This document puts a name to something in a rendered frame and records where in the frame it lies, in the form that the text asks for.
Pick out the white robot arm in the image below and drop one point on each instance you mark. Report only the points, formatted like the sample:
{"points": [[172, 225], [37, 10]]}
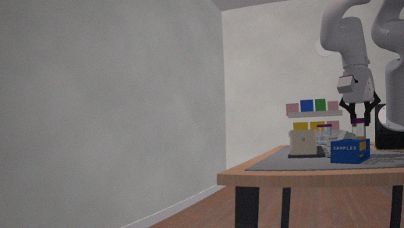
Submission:
{"points": [[345, 35]]}

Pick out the white tube rack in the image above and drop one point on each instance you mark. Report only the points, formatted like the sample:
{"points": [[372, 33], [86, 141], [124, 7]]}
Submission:
{"points": [[329, 139]]}

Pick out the blue tube rack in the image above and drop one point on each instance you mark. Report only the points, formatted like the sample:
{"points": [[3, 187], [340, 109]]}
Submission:
{"points": [[348, 151]]}

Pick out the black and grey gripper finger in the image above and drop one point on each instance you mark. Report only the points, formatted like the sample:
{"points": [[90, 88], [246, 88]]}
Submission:
{"points": [[350, 108], [369, 106]]}

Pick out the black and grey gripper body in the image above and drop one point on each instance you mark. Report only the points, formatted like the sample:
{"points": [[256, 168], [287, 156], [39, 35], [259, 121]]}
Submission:
{"points": [[361, 92]]}

